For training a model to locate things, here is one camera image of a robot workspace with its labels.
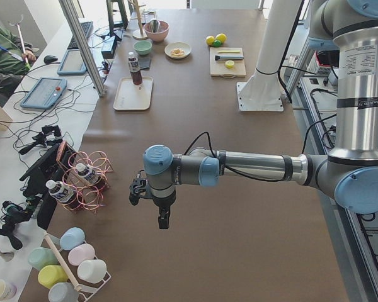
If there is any pink plastic cup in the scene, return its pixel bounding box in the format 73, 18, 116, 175
68, 243, 95, 266

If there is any metal ice scoop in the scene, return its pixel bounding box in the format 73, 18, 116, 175
149, 18, 161, 33

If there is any tea bottle in rack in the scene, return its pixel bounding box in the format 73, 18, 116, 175
76, 163, 101, 186
45, 179, 80, 210

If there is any blue teach pendant tablet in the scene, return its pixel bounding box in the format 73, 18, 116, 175
20, 77, 67, 109

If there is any black computer mouse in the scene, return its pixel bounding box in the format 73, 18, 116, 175
43, 55, 58, 64

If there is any white plastic cup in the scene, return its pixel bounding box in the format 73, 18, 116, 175
77, 259, 107, 284

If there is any halved lemon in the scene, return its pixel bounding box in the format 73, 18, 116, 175
224, 60, 235, 69

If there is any dark tea bottle on tray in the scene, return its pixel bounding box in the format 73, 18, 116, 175
128, 52, 142, 86

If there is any steel muddler black tip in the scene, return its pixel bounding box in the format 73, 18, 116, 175
214, 55, 244, 61

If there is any yellow plastic knife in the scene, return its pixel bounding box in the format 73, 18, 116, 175
217, 49, 241, 53

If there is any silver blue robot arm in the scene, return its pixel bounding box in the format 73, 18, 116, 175
129, 1, 378, 229

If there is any black keyboard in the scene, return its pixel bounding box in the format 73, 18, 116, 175
67, 21, 95, 50

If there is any wooden cutting board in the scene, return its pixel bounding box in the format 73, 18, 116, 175
210, 47, 246, 77

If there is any white robot column base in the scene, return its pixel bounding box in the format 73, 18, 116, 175
237, 0, 304, 112

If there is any copper wire bottle rack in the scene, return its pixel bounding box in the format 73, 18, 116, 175
56, 142, 113, 213

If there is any seated person green jacket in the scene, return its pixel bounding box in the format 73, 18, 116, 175
0, 27, 37, 106

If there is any green lime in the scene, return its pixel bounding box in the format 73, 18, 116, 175
212, 40, 222, 47

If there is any whole yellow lemon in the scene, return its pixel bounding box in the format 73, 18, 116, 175
205, 36, 215, 46
215, 33, 227, 44

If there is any grey folded cloth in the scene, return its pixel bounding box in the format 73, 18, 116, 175
138, 57, 151, 70

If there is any white cup rack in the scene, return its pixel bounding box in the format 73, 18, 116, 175
43, 232, 112, 301

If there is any aluminium frame post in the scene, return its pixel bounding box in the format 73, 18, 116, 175
59, 0, 106, 97

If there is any yellow plastic cup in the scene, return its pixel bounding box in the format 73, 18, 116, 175
38, 265, 68, 289

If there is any glazed ring donut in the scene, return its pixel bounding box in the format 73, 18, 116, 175
170, 48, 185, 57

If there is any cream round plate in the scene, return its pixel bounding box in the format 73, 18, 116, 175
164, 42, 192, 59

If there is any mint plastic cup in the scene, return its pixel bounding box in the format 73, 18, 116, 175
28, 247, 58, 271

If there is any mint green bowl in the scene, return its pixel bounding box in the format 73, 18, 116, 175
134, 40, 152, 55

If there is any blue plastic cup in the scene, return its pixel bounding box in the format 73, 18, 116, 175
60, 227, 85, 250

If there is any cream serving tray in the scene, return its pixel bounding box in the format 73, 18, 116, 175
113, 77, 153, 111

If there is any pink bowl with ice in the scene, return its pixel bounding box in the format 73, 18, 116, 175
143, 18, 169, 42

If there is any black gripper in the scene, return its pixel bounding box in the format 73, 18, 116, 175
150, 185, 176, 229

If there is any grey plastic cup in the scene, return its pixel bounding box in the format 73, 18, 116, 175
48, 282, 79, 302

